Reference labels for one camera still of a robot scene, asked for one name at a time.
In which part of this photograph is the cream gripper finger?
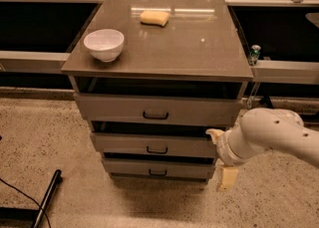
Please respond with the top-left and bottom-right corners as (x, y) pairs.
(217, 166), (239, 192)
(205, 128), (224, 144)

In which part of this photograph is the grey drawer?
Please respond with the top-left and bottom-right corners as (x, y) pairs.
(74, 94), (242, 126)
(102, 158), (214, 180)
(90, 132), (216, 158)

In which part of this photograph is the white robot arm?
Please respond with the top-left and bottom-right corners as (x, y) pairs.
(205, 108), (319, 192)

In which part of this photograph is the grey bottom drawer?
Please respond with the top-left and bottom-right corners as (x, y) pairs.
(102, 158), (214, 180)

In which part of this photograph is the grey drawer cabinet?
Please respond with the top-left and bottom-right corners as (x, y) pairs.
(61, 0), (254, 184)

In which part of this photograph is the grey top drawer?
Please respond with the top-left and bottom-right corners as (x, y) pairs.
(74, 94), (242, 126)

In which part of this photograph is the black stand leg right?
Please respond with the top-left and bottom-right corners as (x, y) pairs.
(260, 96), (273, 109)

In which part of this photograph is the black stand leg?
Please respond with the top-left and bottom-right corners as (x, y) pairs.
(260, 96), (273, 109)
(31, 169), (63, 228)

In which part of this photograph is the green bottle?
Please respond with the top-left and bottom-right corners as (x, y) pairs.
(249, 45), (261, 66)

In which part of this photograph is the yellow sponge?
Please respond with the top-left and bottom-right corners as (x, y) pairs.
(140, 11), (169, 27)

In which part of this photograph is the white bowl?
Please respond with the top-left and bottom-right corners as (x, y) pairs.
(84, 29), (125, 62)

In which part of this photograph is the black stand leg left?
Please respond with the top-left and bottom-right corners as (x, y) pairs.
(31, 169), (63, 228)

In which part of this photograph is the grey metal rail frame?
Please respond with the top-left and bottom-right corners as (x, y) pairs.
(0, 0), (319, 85)

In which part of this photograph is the black cable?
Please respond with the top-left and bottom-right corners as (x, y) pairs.
(0, 177), (53, 228)

